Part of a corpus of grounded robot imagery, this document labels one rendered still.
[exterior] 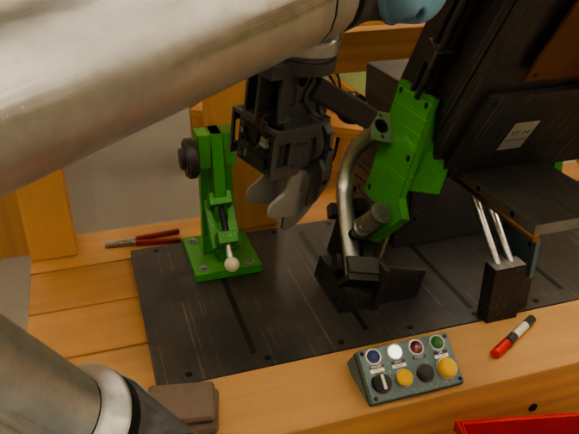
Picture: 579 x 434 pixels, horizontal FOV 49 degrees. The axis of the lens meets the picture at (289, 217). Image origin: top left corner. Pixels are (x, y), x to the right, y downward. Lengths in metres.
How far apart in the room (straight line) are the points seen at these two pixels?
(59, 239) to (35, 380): 0.89
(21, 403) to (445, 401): 0.67
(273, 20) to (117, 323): 0.89
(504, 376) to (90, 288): 0.75
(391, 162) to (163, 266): 0.49
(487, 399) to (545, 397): 0.12
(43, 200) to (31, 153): 1.06
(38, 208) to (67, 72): 1.07
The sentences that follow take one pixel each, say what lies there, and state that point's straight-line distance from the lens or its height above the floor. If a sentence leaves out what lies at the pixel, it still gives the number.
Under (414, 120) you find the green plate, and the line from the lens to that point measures 1.05.
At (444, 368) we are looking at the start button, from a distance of 0.99.
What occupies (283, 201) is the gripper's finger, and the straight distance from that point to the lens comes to 0.69.
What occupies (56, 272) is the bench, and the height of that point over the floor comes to 0.88.
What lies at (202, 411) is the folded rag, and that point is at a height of 0.93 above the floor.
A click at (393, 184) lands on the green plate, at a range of 1.08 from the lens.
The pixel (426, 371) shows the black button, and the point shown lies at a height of 0.94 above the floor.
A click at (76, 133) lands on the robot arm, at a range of 0.29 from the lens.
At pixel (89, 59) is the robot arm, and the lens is 0.28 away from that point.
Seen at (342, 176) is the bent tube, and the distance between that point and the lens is 1.17.
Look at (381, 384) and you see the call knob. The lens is 0.95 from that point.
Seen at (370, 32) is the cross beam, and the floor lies 1.27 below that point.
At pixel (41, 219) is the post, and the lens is 1.35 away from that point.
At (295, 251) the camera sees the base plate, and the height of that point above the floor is 0.90.
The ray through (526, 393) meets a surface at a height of 0.86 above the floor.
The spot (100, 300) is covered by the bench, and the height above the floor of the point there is 0.88.
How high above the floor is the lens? 1.57
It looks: 28 degrees down
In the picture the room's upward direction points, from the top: straight up
